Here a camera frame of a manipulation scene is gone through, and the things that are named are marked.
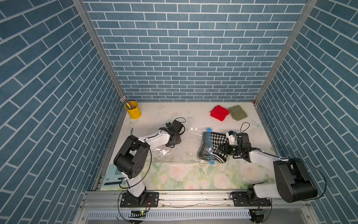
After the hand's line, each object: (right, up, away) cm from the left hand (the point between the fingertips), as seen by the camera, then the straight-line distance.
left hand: (179, 141), depth 95 cm
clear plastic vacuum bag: (+4, -6, -3) cm, 8 cm away
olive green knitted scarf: (+46, +19, +14) cm, 52 cm away
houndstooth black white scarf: (+23, -2, -4) cm, 24 cm away
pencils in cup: (-39, +28, +7) cm, 48 cm away
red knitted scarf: (+32, +19, +14) cm, 40 cm away
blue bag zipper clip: (+22, +7, +5) cm, 24 cm away
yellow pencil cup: (-34, +19, +10) cm, 40 cm away
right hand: (+28, -4, -3) cm, 28 cm away
